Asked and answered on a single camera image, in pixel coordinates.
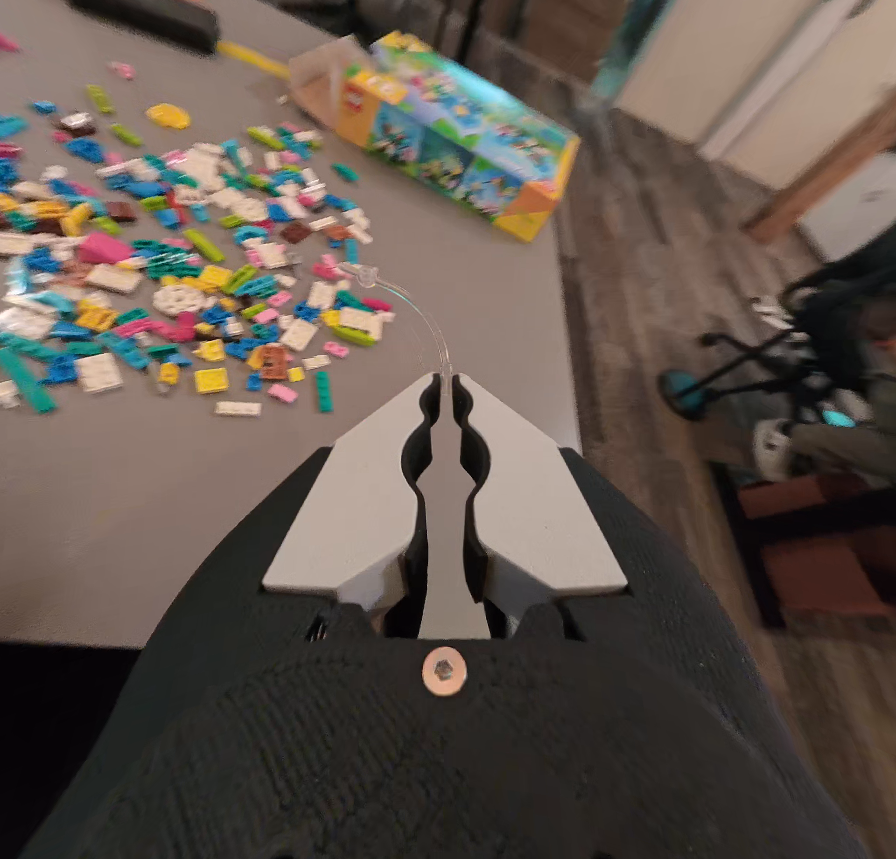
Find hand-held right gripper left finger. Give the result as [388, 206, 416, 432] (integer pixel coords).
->
[261, 372, 440, 625]

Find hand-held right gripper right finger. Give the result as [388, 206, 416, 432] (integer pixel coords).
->
[451, 374, 629, 629]

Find clear curved plastic rod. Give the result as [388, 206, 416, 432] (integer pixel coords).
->
[338, 260, 456, 394]

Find grey desk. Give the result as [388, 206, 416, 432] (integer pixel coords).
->
[0, 0, 582, 650]

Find pile of colourful toy bricks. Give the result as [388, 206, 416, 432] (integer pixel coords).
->
[0, 61, 396, 415]

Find black mesh office chair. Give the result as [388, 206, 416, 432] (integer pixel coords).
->
[658, 243, 896, 440]

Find colourful toy brick box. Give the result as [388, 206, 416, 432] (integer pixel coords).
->
[288, 29, 582, 244]

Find white recycling bin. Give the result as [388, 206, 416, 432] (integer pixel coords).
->
[798, 152, 896, 261]

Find yellow tape strip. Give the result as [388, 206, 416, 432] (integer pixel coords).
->
[217, 40, 291, 79]

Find white door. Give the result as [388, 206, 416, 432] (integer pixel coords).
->
[616, 0, 865, 146]
[700, 0, 896, 191]

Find stack of cardboard boxes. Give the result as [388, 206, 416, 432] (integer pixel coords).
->
[483, 0, 631, 83]

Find black rectangular case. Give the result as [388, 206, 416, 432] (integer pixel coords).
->
[59, 0, 220, 54]

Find wooden post with red sign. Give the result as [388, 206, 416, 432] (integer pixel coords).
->
[742, 96, 896, 244]

